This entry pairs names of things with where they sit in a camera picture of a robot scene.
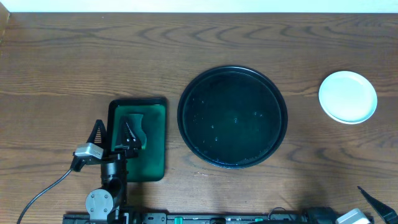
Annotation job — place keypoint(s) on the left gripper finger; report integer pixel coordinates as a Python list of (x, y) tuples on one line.
[(98, 135), (127, 138)]

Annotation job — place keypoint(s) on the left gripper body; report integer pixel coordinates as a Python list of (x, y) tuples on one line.
[(115, 156)]

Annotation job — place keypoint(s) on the dark green sponge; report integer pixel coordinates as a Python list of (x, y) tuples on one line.
[(136, 120)]

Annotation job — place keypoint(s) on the mint plate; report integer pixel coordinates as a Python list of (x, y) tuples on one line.
[(356, 120), (347, 95)]

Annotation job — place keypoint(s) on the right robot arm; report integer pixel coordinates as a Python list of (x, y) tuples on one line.
[(323, 215)]

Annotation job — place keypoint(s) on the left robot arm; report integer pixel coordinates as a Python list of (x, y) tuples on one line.
[(108, 204)]

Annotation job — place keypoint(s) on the green rectangular water tray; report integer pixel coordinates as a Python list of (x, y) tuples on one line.
[(149, 166)]

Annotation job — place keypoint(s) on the round black tray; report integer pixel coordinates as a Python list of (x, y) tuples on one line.
[(232, 117)]

